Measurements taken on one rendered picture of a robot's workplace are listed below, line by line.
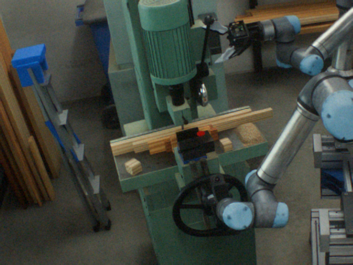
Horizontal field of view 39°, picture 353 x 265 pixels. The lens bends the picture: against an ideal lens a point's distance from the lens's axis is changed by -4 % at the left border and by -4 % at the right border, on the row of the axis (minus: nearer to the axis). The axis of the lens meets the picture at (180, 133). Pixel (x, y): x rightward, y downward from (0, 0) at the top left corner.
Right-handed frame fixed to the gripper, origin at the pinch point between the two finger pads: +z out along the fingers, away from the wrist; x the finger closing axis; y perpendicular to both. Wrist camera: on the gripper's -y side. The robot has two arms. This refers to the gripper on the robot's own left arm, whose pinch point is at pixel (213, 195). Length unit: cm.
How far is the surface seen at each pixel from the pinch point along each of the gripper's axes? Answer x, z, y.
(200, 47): 16, 34, -54
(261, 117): 33, 34, -20
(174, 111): -2.9, 22.8, -31.5
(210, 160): 3.8, 10.4, -10.6
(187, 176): -5.7, 12.6, -7.0
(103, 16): -14, 179, -109
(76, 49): -40, 260, -104
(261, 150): 27.1, 23.1, -7.6
